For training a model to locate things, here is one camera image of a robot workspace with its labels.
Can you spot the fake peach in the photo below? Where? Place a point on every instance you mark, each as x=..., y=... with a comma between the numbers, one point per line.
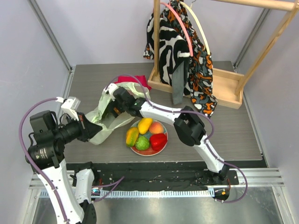
x=156, y=128

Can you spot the fake yellow fruit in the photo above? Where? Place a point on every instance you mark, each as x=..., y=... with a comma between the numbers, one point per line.
x=144, y=125

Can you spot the fake orange green mango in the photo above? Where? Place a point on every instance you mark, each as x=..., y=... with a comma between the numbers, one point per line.
x=132, y=136

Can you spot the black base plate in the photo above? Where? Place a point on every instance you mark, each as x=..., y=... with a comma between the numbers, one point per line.
x=156, y=176

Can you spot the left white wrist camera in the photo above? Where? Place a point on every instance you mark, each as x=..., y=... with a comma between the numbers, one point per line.
x=69, y=106

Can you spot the black white patterned garment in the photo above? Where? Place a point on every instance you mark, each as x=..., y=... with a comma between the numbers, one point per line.
x=174, y=58

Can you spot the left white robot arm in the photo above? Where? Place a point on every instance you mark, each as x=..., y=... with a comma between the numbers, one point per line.
x=71, y=200

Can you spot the red folded cloth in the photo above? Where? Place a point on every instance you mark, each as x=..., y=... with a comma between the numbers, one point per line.
x=136, y=79

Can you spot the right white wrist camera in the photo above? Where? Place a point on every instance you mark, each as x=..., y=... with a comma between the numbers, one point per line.
x=110, y=89

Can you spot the orange grey patterned garment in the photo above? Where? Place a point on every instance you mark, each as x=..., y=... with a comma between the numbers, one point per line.
x=199, y=85

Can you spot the wooden clothes rack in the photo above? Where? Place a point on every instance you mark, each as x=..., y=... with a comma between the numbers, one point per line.
x=228, y=86

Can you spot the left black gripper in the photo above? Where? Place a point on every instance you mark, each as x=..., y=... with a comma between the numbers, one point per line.
x=87, y=128

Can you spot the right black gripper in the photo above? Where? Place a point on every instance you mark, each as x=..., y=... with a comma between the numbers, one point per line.
x=116, y=102

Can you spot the fake green custard apple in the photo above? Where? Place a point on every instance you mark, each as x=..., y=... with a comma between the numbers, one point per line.
x=142, y=143

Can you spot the cream hanger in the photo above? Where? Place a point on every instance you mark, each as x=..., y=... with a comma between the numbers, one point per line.
x=199, y=26

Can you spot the fake red fruit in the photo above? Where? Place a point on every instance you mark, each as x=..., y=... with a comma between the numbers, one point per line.
x=158, y=141

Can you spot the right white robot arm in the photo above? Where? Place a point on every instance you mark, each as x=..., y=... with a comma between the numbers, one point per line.
x=189, y=127

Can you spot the red and teal plate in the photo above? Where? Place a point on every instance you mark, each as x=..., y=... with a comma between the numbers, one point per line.
x=149, y=151

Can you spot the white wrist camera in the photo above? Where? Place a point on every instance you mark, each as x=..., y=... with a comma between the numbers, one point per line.
x=110, y=89
x=69, y=106

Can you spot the translucent plastic bag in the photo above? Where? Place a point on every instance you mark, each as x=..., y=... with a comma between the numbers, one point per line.
x=110, y=124

